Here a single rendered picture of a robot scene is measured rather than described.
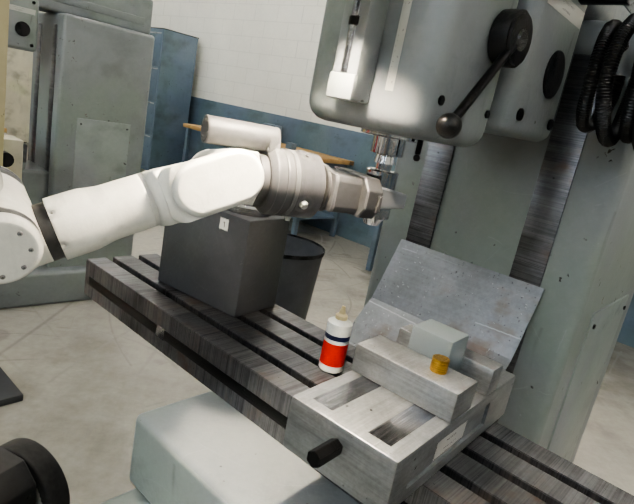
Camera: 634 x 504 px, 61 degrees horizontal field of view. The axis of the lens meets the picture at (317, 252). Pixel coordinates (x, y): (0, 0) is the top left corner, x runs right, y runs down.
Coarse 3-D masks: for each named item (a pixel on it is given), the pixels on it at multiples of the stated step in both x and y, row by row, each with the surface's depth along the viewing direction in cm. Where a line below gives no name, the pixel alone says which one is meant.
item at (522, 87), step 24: (528, 0) 72; (552, 0) 73; (576, 0) 79; (552, 24) 75; (576, 24) 82; (552, 48) 78; (504, 72) 74; (528, 72) 75; (552, 72) 80; (504, 96) 75; (528, 96) 77; (552, 96) 83; (504, 120) 75; (528, 120) 80; (552, 120) 86
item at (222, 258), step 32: (192, 224) 102; (224, 224) 98; (256, 224) 96; (288, 224) 104; (192, 256) 103; (224, 256) 99; (256, 256) 99; (192, 288) 104; (224, 288) 99; (256, 288) 102
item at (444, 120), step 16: (512, 16) 65; (528, 16) 67; (496, 32) 66; (512, 32) 65; (528, 32) 69; (496, 48) 67; (512, 48) 67; (528, 48) 70; (496, 64) 65; (512, 64) 69; (480, 80) 64; (464, 112) 63; (448, 128) 61
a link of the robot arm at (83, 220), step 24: (0, 168) 58; (0, 192) 53; (24, 192) 57; (72, 192) 58; (96, 192) 59; (120, 192) 59; (144, 192) 60; (48, 216) 56; (72, 216) 57; (96, 216) 58; (120, 216) 59; (144, 216) 60; (48, 240) 56; (72, 240) 57; (96, 240) 58
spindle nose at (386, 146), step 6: (378, 138) 74; (384, 138) 74; (390, 138) 73; (372, 144) 75; (378, 144) 74; (384, 144) 74; (390, 144) 74; (396, 144) 74; (402, 144) 74; (372, 150) 75; (378, 150) 74; (384, 150) 74; (390, 150) 74; (396, 150) 74; (402, 150) 75; (396, 156) 74; (402, 156) 75
